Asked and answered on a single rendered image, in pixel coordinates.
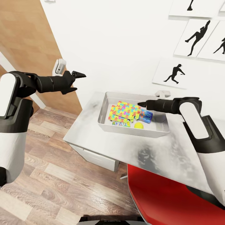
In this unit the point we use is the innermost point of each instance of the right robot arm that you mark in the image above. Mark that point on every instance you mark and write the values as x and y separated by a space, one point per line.
205 136

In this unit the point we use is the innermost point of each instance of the jigsaw puzzle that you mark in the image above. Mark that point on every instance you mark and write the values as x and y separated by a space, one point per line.
127 110
116 117

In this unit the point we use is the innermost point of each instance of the board game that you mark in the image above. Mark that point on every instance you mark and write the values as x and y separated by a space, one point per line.
145 116
121 124

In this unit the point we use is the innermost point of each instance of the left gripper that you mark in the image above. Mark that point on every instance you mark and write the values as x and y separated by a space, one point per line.
64 83

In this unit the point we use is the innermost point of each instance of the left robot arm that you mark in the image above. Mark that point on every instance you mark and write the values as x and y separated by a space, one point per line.
16 110

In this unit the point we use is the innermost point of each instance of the toy box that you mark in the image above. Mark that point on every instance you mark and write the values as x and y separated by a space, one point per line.
157 127

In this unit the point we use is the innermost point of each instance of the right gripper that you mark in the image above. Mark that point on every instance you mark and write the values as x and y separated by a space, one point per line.
154 105

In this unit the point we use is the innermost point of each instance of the tennis ball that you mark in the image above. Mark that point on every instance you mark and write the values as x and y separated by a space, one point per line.
138 125

